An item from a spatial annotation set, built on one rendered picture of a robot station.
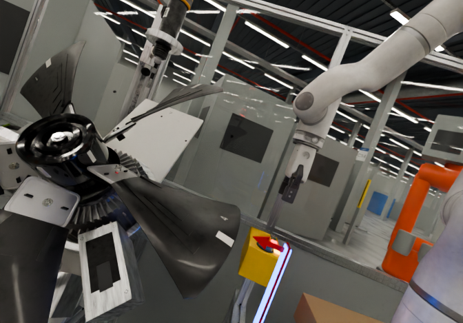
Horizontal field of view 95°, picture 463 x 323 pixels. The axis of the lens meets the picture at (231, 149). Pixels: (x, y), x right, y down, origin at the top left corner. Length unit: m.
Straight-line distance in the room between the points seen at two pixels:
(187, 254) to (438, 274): 0.45
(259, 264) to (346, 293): 0.74
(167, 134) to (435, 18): 0.77
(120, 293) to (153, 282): 0.92
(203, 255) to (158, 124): 0.58
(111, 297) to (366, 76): 0.69
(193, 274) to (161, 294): 1.08
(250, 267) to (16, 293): 0.48
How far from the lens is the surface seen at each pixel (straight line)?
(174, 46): 0.44
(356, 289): 1.35
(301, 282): 1.28
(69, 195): 0.50
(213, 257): 0.37
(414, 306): 0.60
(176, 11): 0.47
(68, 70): 0.67
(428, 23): 0.68
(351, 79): 0.58
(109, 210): 0.56
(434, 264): 0.58
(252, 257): 0.67
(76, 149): 0.44
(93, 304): 0.50
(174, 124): 0.84
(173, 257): 0.34
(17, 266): 0.47
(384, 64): 0.64
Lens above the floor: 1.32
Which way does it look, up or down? 2 degrees down
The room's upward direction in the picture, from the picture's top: 21 degrees clockwise
